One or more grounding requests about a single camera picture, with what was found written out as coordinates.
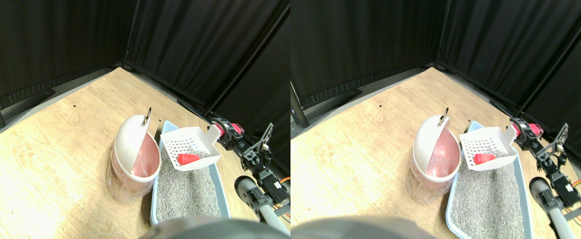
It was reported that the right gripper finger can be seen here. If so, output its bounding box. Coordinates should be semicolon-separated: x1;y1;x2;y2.
510;118;531;137
211;117;234;137

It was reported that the white scoop with red handle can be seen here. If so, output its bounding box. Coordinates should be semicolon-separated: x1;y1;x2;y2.
460;124;543;172
160;124;244;172

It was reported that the red lump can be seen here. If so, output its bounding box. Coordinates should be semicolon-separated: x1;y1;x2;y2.
472;153;497;166
177;153;201;165

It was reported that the blue litter tray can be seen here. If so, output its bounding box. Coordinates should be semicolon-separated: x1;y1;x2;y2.
150;120;232;228
445;120;535;239

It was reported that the black curtain stand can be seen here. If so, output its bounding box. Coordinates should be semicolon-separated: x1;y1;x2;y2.
489;0;581;120
435;0;454;69
178;5;291;120
121;0;143;69

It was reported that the white bin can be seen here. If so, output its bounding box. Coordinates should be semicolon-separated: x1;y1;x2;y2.
107;107;162;204
406;107;462;204

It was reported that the black curtain stand foot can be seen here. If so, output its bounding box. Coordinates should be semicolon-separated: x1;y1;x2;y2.
310;88;364;108
0;89;56;108

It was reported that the black bracket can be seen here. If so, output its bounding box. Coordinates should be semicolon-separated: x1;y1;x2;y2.
250;122;275;165
547;122;570;165

